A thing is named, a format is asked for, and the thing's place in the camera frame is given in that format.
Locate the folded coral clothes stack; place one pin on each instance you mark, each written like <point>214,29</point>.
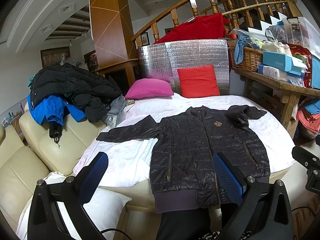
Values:
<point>308,115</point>

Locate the blue cloth in basket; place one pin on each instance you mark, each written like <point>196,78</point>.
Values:
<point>243,41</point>

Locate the cream leather sofa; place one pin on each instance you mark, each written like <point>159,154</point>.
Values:
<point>22,166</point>

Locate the large red cushion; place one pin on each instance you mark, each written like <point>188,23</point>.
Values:
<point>200,28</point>

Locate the wicker basket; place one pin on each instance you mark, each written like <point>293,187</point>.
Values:
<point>250,61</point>

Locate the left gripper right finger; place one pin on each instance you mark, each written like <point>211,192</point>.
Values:
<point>264,209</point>

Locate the wooden side table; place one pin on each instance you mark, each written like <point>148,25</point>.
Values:
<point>278,97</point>

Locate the white bed sheet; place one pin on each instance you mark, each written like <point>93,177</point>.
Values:
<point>129,162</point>

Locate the grey garment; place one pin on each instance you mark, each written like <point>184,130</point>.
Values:
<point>115,112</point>

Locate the pink pillow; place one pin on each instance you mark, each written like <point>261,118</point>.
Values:
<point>149,88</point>

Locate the black quilted jacket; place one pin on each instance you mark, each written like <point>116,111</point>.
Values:
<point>181,167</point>

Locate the black puffer coat pile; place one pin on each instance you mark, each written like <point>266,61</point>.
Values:
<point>88,91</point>

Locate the light blue cardboard box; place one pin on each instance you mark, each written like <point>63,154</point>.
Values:
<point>284,62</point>

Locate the wooden stair railing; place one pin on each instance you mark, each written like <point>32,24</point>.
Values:
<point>240,13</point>

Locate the clear plastic storage box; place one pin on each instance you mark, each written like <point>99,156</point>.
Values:
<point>300,31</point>

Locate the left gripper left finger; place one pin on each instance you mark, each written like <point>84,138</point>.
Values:
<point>45,219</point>

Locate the blue jacket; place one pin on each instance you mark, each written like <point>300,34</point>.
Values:
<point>54,109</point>

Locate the red square cushion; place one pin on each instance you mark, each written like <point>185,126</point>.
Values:
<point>198,82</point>

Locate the silver foil insulation panel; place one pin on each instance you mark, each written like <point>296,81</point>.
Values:
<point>162,60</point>

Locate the white towel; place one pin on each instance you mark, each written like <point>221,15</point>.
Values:
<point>106,209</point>

